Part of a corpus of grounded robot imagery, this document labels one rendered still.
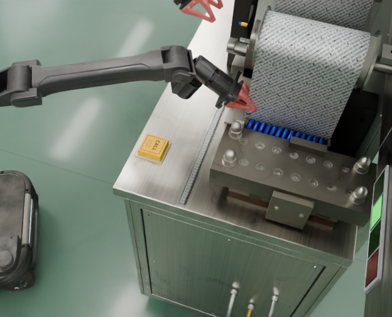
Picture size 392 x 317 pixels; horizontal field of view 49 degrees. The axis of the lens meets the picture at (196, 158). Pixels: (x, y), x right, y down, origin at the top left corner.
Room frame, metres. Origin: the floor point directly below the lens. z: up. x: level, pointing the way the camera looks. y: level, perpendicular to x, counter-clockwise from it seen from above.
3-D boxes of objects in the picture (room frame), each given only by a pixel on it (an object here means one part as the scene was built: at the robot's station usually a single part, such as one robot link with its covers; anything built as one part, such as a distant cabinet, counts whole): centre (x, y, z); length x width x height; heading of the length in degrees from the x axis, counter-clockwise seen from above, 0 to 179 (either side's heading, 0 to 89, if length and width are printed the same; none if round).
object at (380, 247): (0.41, -0.35, 1.18); 0.25 x 0.01 x 0.07; 165
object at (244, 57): (0.91, -0.11, 1.05); 0.06 x 0.05 x 0.31; 75
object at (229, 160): (0.65, -0.08, 1.05); 0.04 x 0.04 x 0.04
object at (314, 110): (0.78, -0.24, 1.11); 0.23 x 0.01 x 0.18; 75
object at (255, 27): (0.87, -0.13, 1.25); 0.07 x 0.02 x 0.07; 165
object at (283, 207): (0.56, -0.24, 0.96); 0.10 x 0.03 x 0.11; 75
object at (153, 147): (0.78, 0.13, 0.91); 0.07 x 0.07 x 0.02; 75
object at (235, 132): (0.75, -0.10, 1.05); 0.04 x 0.04 x 0.04
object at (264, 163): (0.65, -0.25, 1.00); 0.40 x 0.16 x 0.06; 75
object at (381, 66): (0.79, -0.42, 1.25); 0.07 x 0.04 x 0.04; 75
